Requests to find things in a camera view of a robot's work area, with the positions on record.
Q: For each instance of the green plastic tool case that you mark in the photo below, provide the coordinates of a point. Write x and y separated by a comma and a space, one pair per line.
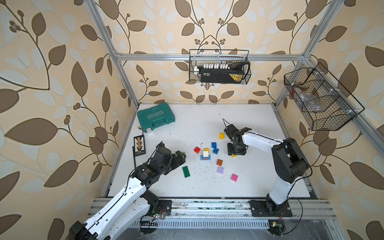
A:
155, 117

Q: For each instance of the pink lego brick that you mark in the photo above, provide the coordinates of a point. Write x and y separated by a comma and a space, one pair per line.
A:
234, 177

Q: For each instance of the orange lego brick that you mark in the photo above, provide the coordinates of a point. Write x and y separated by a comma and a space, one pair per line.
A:
219, 162

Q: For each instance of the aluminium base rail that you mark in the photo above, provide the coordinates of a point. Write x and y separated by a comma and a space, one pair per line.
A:
226, 214

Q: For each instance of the lilac lego brick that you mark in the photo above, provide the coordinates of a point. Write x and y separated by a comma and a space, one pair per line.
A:
220, 170

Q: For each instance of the black allen key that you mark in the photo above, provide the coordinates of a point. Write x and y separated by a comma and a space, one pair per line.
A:
134, 157

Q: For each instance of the red lego brick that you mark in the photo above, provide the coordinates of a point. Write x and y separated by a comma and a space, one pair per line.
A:
197, 150

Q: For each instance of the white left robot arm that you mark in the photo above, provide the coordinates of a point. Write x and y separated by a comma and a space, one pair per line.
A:
133, 201

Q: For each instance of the black wire basket right wall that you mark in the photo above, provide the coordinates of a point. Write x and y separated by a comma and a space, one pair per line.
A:
336, 104

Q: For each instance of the black wire basket back wall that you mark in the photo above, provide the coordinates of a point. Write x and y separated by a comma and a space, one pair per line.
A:
197, 57

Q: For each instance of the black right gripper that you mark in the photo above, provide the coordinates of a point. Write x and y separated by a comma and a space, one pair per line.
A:
229, 151

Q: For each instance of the black battery charger in basket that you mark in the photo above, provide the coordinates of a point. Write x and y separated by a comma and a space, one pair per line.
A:
227, 73

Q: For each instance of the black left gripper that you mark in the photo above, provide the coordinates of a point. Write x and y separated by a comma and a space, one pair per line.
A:
176, 162

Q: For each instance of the black wire basket wall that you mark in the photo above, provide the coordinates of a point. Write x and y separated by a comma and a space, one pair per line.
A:
197, 57
336, 104

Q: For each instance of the black parallel charging board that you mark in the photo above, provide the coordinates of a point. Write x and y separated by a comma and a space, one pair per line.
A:
139, 145

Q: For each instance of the dark green long lego brick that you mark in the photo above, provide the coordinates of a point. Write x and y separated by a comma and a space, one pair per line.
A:
186, 172

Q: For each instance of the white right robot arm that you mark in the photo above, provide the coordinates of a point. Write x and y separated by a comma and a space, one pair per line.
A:
289, 162

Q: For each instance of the plastic bag in basket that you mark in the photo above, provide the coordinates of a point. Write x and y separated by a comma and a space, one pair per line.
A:
303, 97

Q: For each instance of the light blue lego brick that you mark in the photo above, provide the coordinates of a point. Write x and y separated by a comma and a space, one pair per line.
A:
202, 158

